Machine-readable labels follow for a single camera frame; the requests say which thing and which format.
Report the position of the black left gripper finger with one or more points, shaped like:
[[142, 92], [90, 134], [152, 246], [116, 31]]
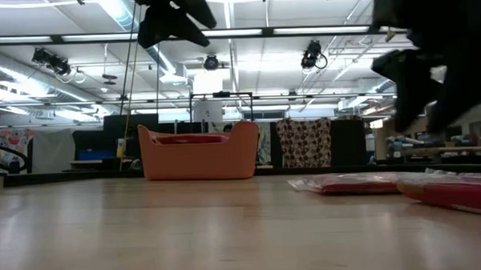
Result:
[[196, 8], [164, 25]]

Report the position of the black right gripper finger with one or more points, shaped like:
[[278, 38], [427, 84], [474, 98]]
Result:
[[459, 91], [411, 81]]

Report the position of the red popcorn bag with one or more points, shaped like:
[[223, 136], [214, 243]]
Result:
[[346, 184], [455, 193]]

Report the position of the black overhead rig beam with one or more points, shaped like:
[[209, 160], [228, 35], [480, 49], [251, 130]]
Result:
[[267, 31]]

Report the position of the yellow pole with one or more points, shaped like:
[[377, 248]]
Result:
[[127, 95]]

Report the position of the black cabinet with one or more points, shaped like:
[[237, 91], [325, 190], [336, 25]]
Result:
[[348, 143]]

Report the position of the person's head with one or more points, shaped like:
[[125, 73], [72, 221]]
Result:
[[227, 128]]

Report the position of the brown dotted cloth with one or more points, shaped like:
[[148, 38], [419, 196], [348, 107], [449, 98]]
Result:
[[305, 142]]

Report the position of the orange plastic basket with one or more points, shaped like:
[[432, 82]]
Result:
[[201, 160]]

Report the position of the blue box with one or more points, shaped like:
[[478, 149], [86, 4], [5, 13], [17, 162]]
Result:
[[97, 154]]

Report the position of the grey cloth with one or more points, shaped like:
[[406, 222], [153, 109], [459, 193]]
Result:
[[52, 151]]

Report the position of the floral cloth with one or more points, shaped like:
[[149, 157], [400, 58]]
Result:
[[12, 145]]

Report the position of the black curved tube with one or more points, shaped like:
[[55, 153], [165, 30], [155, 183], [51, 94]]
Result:
[[12, 152]]

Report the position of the black ceiling camera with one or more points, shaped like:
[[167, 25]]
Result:
[[312, 54], [53, 63], [211, 62]]

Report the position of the black rectangular frame stand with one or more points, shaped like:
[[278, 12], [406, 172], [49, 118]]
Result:
[[221, 95]]

